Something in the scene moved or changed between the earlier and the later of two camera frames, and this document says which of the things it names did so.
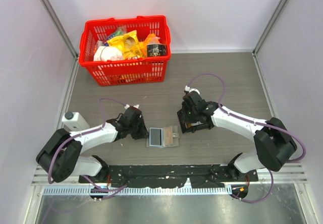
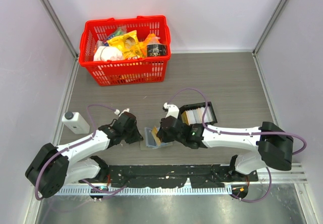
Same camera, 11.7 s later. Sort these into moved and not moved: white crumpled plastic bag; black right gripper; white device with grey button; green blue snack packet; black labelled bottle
Moved: black right gripper
Not moved: white device with grey button; black labelled bottle; green blue snack packet; white crumpled plastic bag
